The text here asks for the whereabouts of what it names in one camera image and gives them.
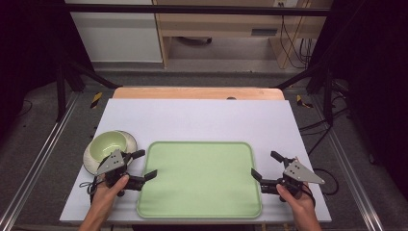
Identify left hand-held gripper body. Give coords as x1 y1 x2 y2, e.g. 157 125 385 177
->
94 148 133 197

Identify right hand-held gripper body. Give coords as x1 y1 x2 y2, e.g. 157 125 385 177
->
278 156 325 203

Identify light green bowl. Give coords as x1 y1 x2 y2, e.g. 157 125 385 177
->
89 130 129 163

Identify light green tray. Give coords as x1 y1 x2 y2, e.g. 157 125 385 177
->
137 141 263 219

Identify person's right hand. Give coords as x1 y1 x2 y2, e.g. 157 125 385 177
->
276 183 317 217

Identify person's left hand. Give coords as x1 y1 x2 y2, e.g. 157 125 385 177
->
91 174 130 210

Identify yellow and black floor tape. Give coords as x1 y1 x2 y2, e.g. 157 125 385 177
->
89 91 103 110
295 94 314 109

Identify white table board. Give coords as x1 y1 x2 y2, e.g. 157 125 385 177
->
60 98 332 224

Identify wooden table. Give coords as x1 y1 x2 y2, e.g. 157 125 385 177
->
113 86 286 101

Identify black metal stand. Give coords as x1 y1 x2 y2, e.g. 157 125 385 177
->
273 61 335 127
56 54 121 123

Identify white cabinet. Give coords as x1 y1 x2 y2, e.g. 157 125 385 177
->
65 0 164 64

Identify grey label on desk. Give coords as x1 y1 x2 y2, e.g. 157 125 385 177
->
250 28 279 37

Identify dark object under desk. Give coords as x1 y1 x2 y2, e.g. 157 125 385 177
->
175 36 214 46

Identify black curtain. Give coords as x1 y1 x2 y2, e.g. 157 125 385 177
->
308 0 408 193
0 0 94 139

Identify wooden desk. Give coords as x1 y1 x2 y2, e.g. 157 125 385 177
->
153 0 333 69

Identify left hand-held gripper cable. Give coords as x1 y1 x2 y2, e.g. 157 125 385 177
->
79 176 108 197

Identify hand-held gripper cable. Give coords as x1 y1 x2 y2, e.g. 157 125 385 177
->
301 167 340 208
79 176 108 197

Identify right hand-held gripper cable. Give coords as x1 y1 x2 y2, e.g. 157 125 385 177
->
301 167 340 208

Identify black floor cable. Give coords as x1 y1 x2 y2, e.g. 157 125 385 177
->
299 108 350 156

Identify aluminium floor rail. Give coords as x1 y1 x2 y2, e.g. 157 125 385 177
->
0 92 80 231
312 95 385 231

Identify black cables under desk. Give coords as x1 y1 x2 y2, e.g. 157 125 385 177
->
280 14 314 69

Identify black horizontal frame bar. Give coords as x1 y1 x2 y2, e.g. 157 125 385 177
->
35 3 331 17

